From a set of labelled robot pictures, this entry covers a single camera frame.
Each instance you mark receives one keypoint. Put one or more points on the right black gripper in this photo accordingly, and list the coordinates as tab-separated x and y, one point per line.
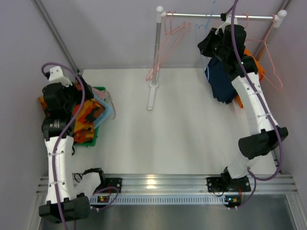
208	42

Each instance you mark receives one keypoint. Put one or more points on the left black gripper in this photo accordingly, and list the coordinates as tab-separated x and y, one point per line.
84	86

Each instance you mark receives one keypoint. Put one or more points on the pink trousers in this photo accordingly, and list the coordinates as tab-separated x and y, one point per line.
104	95

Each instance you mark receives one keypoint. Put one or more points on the orange patterned trousers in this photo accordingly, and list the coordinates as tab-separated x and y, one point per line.
59	106

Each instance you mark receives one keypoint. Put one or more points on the light blue trousers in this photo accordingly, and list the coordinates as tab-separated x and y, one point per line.
108	111

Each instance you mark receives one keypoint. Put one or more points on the pink hanger of blue trousers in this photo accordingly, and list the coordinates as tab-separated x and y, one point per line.
168	46

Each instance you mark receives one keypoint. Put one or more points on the pink wire hanger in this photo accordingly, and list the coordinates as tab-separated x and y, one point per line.
164	31
265	43

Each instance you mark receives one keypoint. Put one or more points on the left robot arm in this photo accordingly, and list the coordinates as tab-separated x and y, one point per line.
64	201

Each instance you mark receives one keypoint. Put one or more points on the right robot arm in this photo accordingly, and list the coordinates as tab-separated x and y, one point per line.
227	44

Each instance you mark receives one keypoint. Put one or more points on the navy blue trousers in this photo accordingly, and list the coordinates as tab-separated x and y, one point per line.
222	88

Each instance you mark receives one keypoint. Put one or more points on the green plastic bin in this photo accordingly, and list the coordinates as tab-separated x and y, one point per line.
93	142

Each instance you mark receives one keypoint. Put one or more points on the white metal clothes rack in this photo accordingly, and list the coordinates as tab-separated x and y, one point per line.
281	14

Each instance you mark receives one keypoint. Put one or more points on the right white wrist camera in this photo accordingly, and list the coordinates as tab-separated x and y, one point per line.
226	22

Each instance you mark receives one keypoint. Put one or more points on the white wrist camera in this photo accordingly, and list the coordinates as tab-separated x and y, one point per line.
56	75
226	22

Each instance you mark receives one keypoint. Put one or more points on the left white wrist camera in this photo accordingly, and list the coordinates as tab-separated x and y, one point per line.
56	75

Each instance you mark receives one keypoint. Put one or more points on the empty pink wire hanger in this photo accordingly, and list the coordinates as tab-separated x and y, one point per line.
265	43

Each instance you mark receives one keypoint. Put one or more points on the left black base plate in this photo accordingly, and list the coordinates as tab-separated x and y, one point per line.
114	182

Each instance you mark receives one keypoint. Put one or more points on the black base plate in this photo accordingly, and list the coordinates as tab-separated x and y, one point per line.
114	182
218	184

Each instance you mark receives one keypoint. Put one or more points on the slotted grey cable duct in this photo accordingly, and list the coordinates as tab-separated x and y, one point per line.
169	200

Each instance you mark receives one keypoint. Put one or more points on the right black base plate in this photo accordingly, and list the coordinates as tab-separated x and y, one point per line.
218	184

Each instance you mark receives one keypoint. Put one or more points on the aluminium mounting rail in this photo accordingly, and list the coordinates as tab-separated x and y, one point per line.
194	184

